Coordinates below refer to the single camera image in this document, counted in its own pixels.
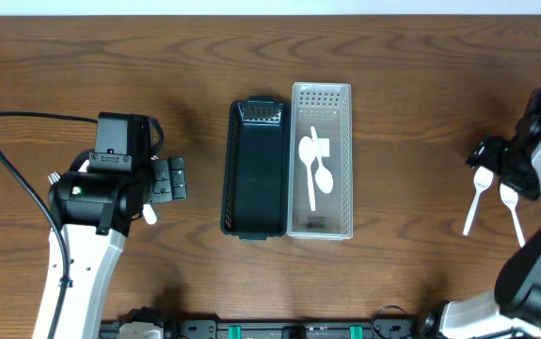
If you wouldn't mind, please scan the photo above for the clear perforated plastic basket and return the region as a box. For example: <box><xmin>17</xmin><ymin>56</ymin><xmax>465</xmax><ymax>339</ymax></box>
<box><xmin>287</xmin><ymin>82</ymin><xmax>354</xmax><ymax>240</ymax></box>

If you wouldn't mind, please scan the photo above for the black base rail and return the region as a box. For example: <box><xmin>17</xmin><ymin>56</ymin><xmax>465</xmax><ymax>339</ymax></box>
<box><xmin>97</xmin><ymin>307</ymin><xmax>421</xmax><ymax>339</ymax></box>

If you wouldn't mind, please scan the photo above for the dark green plastic basket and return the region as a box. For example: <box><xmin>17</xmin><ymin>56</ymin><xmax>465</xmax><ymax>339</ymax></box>
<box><xmin>220</xmin><ymin>96</ymin><xmax>290</xmax><ymax>240</ymax></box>

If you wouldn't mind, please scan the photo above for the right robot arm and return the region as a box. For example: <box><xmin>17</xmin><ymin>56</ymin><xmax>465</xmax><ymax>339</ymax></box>
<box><xmin>415</xmin><ymin>88</ymin><xmax>541</xmax><ymax>338</ymax></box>

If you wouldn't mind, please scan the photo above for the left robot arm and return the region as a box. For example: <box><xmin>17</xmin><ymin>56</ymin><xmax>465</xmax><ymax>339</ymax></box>
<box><xmin>33</xmin><ymin>151</ymin><xmax>186</xmax><ymax>338</ymax></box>

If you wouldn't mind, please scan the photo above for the white plastic spoon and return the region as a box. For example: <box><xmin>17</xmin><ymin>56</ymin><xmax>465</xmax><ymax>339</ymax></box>
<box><xmin>310</xmin><ymin>126</ymin><xmax>333</xmax><ymax>194</ymax></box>
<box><xmin>463</xmin><ymin>167</ymin><xmax>494</xmax><ymax>236</ymax></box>
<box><xmin>298</xmin><ymin>137</ymin><xmax>316</xmax><ymax>212</ymax></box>

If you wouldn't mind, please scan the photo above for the white plastic fork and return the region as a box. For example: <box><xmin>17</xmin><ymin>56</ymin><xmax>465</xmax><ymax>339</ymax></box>
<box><xmin>500</xmin><ymin>184</ymin><xmax>526</xmax><ymax>248</ymax></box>
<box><xmin>142</xmin><ymin>204</ymin><xmax>158</xmax><ymax>225</ymax></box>

